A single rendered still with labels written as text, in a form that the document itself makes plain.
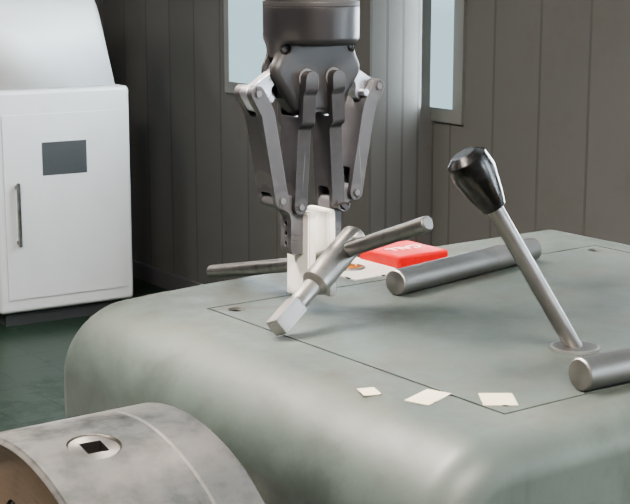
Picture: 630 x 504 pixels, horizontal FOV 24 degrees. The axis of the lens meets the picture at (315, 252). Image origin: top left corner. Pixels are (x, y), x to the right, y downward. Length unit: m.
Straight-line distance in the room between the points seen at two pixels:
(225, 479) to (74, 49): 5.51
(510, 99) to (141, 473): 4.07
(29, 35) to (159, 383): 5.27
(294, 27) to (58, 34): 5.28
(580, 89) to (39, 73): 2.54
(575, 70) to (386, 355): 3.68
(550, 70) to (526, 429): 3.90
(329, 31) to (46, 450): 0.39
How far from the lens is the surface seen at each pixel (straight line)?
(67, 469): 0.89
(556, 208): 4.78
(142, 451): 0.92
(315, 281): 1.10
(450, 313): 1.16
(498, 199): 1.02
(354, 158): 1.16
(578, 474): 0.90
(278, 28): 1.11
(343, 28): 1.11
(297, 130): 1.13
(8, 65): 6.24
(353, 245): 1.11
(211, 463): 0.92
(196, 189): 6.63
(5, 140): 6.16
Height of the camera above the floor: 1.53
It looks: 11 degrees down
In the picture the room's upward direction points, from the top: straight up
